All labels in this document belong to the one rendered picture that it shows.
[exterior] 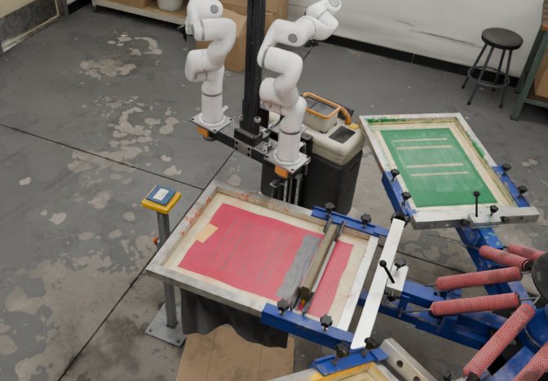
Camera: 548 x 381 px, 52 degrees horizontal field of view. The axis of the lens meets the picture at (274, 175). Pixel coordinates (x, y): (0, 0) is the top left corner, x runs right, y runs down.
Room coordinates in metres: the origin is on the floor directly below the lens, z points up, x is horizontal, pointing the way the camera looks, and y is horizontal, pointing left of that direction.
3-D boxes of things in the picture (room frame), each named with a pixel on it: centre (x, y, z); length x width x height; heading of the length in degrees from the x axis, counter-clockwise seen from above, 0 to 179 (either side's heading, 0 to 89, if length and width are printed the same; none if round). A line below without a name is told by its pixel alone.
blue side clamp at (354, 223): (1.74, -0.32, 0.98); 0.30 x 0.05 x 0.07; 72
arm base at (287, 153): (1.98, -0.06, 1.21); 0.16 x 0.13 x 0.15; 147
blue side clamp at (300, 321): (1.21, -0.15, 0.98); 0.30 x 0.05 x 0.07; 72
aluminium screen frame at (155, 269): (1.55, -0.01, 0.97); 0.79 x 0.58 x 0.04; 72
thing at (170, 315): (1.84, 0.49, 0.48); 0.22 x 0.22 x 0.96; 72
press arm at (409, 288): (1.37, -0.54, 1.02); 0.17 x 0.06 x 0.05; 72
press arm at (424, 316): (1.41, -0.42, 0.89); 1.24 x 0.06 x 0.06; 72
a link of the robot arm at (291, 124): (1.97, -0.04, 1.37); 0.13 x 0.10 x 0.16; 69
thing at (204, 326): (1.37, 0.11, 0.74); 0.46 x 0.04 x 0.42; 72
